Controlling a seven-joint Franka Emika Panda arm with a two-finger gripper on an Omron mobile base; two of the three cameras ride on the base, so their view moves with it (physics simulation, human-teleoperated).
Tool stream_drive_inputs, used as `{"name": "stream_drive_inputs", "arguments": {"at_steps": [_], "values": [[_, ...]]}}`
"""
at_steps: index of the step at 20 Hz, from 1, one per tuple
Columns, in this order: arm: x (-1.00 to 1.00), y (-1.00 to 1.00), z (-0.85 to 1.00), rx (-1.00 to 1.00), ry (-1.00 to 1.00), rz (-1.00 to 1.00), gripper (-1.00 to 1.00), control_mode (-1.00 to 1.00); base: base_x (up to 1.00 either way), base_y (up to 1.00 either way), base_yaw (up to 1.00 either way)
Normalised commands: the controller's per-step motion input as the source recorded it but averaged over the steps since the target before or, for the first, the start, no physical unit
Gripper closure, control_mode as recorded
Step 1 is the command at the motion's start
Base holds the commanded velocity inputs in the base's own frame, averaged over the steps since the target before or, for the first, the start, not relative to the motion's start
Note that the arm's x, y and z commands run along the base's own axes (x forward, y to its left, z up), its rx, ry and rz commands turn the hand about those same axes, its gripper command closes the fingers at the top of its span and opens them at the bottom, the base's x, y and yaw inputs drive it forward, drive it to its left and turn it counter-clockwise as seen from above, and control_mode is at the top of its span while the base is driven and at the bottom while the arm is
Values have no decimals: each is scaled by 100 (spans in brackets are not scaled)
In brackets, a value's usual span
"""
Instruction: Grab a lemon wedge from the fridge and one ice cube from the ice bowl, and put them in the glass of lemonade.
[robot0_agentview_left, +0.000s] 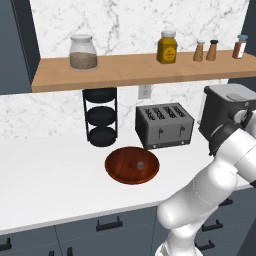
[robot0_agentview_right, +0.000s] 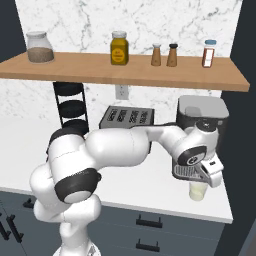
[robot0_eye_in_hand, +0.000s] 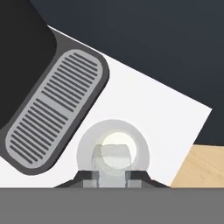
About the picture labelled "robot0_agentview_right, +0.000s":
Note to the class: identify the yellow jar with grey lid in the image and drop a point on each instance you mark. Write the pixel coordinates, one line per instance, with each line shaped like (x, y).
(119, 50)

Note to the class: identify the brown shaker with black cap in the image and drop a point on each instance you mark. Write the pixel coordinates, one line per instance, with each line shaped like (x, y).
(172, 56)

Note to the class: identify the brown shaker with white cap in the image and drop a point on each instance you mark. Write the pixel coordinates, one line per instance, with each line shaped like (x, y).
(156, 56)

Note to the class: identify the dark blue tall cabinet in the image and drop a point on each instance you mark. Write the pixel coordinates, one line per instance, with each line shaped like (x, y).
(242, 133)

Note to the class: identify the grey and black coffee machine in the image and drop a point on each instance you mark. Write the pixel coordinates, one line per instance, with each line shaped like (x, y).
(203, 108)

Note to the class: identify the grey and black toaster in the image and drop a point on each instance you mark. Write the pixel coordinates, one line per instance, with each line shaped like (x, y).
(128, 117)

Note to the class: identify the spice bottle with blue cap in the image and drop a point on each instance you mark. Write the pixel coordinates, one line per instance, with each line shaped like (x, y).
(208, 55)

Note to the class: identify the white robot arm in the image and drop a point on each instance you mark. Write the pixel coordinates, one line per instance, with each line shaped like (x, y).
(113, 146)

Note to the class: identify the wooden wall shelf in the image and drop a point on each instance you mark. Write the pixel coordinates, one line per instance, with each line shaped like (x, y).
(140, 71)

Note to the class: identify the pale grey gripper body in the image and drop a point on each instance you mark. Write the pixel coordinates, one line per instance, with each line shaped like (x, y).
(215, 176)

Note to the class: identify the glass of lemonade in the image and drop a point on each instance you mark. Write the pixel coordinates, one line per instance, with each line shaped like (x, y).
(198, 192)

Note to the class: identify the dark blue cupboard door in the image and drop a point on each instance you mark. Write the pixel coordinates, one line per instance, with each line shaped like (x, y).
(36, 236)
(4, 245)

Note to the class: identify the white wall socket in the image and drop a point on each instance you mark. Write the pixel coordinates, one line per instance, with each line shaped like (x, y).
(122, 92)

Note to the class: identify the glass jar with brown grains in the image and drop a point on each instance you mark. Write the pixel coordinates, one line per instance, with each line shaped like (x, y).
(39, 48)

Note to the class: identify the dark blue drawer front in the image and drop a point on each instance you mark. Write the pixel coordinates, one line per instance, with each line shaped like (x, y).
(186, 224)
(13, 200)
(180, 246)

